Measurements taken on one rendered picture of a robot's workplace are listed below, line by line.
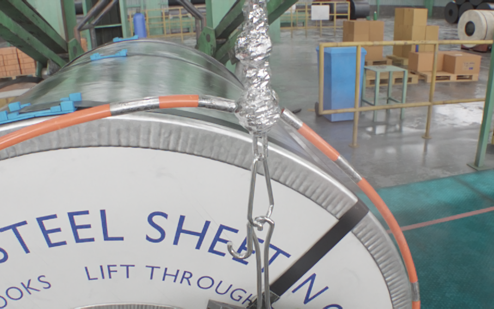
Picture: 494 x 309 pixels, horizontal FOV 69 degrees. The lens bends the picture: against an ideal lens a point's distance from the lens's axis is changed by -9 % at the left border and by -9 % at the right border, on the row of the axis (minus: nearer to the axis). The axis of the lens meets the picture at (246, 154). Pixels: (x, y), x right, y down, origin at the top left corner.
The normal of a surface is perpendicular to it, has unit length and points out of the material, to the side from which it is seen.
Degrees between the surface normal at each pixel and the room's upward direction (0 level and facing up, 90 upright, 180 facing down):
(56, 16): 90
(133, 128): 90
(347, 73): 93
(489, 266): 0
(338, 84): 93
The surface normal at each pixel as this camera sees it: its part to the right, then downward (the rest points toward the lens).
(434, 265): -0.04, -0.93
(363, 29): 0.21, 0.35
